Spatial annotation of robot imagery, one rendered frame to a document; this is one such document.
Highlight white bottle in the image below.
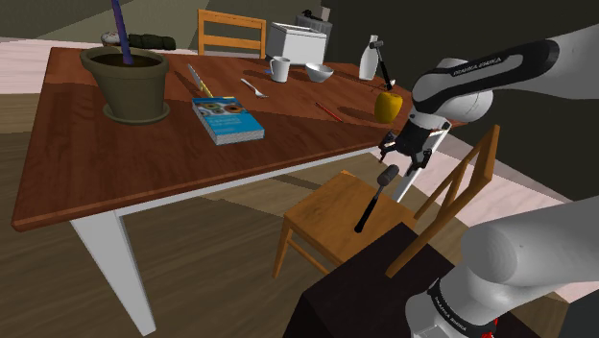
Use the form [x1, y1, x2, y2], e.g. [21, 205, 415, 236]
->
[358, 35, 380, 82]

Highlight silver fork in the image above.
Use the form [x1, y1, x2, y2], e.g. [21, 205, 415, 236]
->
[240, 78, 270, 100]

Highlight olive flower pot purple stem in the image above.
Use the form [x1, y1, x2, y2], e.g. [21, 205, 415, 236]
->
[79, 0, 172, 126]

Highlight dark green roll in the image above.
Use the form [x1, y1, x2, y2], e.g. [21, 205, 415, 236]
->
[127, 33, 177, 51]

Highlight dark robot stand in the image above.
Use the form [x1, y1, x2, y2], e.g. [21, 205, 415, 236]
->
[282, 222, 544, 338]

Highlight red pencil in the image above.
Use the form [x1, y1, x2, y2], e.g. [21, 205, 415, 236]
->
[314, 102, 344, 123]

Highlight grey appliance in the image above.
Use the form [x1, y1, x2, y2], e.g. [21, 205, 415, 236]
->
[295, 9, 333, 39]

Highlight yellow apple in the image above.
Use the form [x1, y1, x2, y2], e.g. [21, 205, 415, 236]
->
[373, 91, 404, 125]

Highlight black hammer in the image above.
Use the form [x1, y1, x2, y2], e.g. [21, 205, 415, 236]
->
[353, 163, 401, 233]
[368, 40, 395, 91]

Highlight white bowl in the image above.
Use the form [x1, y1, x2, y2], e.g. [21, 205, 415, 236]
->
[304, 62, 335, 84]

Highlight wooden chair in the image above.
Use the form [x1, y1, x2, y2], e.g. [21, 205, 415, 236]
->
[197, 9, 268, 60]
[272, 123, 501, 280]

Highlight white box appliance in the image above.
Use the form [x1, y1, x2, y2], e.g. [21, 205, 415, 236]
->
[265, 21, 327, 65]

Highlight blue book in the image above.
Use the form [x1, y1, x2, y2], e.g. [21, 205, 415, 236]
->
[191, 96, 266, 146]

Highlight white mug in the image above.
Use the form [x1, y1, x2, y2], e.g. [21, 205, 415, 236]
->
[269, 56, 292, 84]

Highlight yellow-handled knife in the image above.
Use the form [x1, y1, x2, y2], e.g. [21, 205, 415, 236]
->
[186, 63, 215, 100]

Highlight wooden table with white legs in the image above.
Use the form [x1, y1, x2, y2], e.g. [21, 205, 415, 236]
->
[11, 46, 462, 337]

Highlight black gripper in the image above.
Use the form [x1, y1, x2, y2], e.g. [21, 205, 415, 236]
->
[377, 122, 437, 178]

